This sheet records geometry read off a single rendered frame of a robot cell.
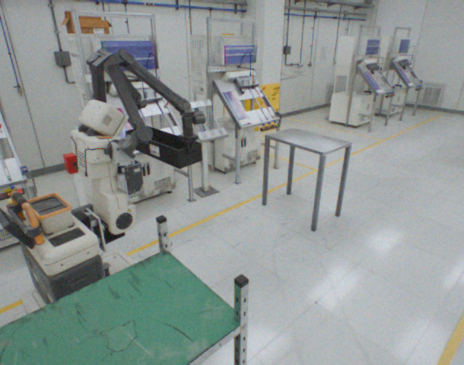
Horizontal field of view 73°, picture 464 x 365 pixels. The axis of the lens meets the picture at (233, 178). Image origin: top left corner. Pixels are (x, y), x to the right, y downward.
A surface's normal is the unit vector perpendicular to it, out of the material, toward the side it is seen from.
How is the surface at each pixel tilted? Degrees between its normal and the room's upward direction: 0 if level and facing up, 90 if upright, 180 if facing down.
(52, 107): 90
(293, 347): 0
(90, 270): 90
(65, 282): 90
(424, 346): 0
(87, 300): 0
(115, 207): 90
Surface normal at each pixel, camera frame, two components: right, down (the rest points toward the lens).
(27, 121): 0.67, 0.30
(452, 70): -0.74, 0.27
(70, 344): 0.00, -0.91
